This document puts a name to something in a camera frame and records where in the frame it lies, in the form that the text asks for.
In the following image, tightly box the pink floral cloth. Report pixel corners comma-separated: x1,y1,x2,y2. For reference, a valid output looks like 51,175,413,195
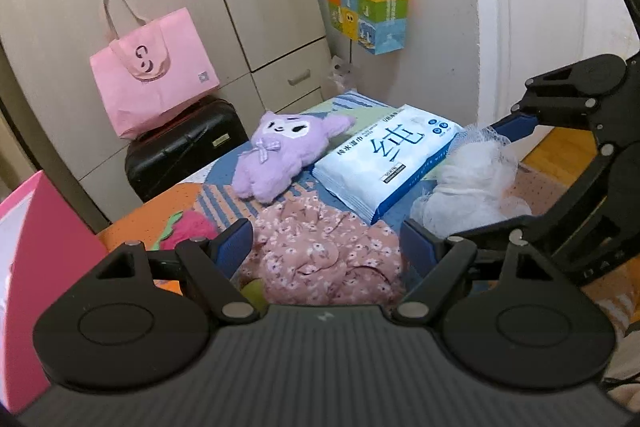
235,197,408,307

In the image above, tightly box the patterned tablecloth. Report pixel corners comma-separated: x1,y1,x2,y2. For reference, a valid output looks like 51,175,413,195
97,91,640,338

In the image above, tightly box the colourful paper gift bag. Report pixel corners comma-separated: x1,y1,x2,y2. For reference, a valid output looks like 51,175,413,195
322,0,412,56

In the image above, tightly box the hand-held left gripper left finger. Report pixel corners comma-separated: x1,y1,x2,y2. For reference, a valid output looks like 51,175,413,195
95,218,261,325

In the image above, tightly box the white blue wet wipes pack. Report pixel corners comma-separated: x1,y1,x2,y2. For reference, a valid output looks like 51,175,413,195
312,103,466,225

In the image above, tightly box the green soft ball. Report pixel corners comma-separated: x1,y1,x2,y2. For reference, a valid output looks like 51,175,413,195
240,279,270,314

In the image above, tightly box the red strawberry plush toy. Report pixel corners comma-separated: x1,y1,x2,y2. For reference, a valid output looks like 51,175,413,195
152,211,221,253

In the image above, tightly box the black suitcase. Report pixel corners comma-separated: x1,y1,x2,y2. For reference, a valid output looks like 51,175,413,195
125,96,250,202

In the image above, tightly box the clear plastic packet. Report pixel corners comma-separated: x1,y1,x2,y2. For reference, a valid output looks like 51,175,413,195
327,54,358,94

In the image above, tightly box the white mesh bath sponge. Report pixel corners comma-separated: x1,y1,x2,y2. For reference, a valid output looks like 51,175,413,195
410,123,533,238

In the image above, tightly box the white door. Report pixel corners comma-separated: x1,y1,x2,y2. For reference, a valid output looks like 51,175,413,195
465,0,601,130

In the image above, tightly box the pink storage box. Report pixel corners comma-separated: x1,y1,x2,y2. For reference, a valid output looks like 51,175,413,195
0,170,111,413

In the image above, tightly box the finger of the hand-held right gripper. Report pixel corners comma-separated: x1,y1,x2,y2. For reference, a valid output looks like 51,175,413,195
492,53,629,141
447,143,619,254

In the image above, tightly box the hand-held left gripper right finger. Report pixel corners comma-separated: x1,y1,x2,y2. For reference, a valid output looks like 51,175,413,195
392,218,566,325

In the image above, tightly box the pink tote bag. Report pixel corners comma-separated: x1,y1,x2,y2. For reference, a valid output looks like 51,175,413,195
90,0,221,140

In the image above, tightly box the purple plush toy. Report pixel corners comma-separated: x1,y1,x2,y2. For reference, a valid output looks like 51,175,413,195
232,109,357,202

